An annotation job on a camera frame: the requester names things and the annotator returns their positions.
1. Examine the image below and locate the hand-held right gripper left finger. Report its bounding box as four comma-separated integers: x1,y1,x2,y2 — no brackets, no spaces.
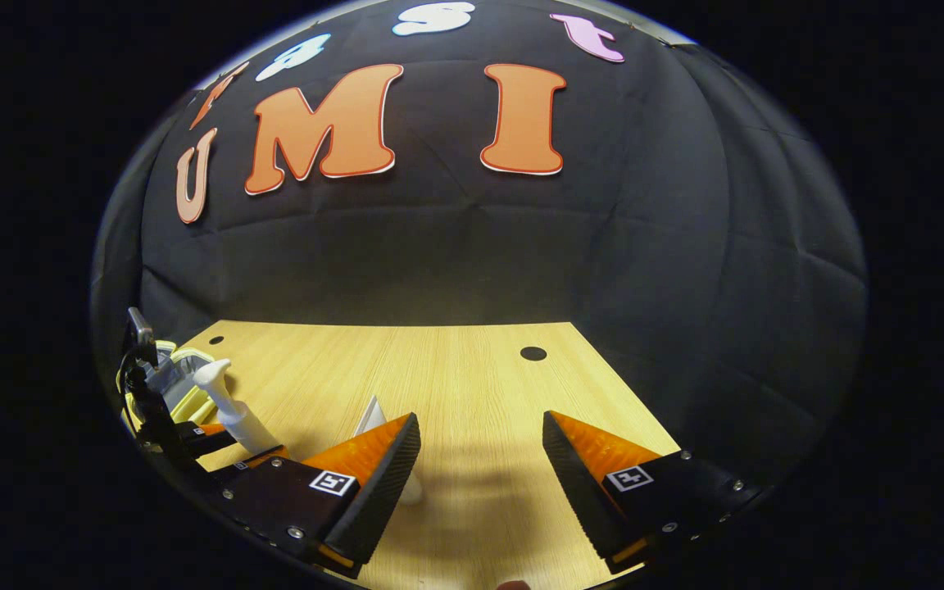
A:
208,414,423,579

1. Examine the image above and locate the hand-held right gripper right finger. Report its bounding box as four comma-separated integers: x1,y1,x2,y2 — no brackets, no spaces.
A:
542,411,756,574

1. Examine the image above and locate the white pump bottle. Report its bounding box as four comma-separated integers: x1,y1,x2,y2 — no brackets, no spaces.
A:
193,359,283,456

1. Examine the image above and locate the black backdrop cloth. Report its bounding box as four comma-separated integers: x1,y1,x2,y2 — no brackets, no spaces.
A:
91,0,868,484

